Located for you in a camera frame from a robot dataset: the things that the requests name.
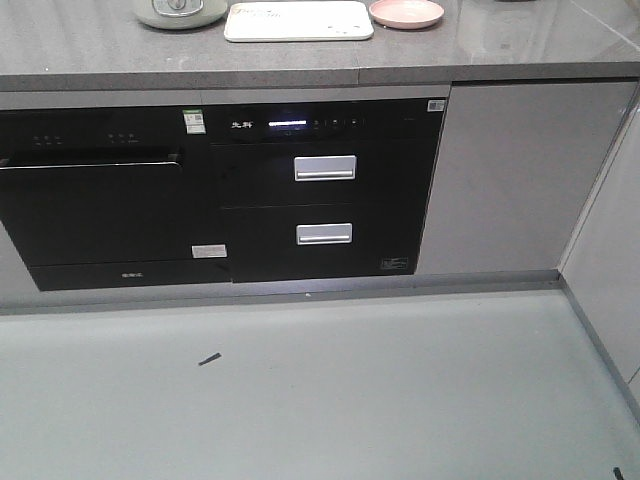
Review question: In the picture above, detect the cream bear serving tray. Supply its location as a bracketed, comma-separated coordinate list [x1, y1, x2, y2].
[224, 1, 374, 43]

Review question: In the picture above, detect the pink round plate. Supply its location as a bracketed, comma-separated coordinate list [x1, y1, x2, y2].
[369, 0, 445, 30]

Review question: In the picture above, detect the black disinfection cabinet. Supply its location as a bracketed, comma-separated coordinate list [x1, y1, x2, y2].
[205, 97, 446, 282]

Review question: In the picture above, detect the black tape strip top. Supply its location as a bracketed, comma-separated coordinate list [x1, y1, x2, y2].
[198, 352, 222, 366]

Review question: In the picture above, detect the green energy label sticker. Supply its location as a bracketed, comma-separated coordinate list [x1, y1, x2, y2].
[182, 109, 206, 135]

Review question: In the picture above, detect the grey cabinet door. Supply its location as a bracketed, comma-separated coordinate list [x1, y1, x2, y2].
[418, 81, 636, 275]

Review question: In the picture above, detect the black built-in dishwasher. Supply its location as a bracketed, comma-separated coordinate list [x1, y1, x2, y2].
[1, 106, 231, 291]

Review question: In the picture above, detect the green electric cooking pot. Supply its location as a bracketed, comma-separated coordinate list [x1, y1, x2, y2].
[131, 0, 228, 30]

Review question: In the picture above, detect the white side cabinet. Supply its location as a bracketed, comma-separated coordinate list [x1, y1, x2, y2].
[561, 108, 639, 397]

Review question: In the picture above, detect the lower silver drawer handle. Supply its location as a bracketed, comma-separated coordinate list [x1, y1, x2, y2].
[296, 223, 353, 246]

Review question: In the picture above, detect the silver drawer handle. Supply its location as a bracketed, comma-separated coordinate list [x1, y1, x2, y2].
[294, 155, 357, 182]
[296, 223, 353, 246]

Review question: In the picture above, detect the upper silver drawer handle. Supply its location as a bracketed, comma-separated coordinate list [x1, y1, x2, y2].
[294, 155, 357, 182]

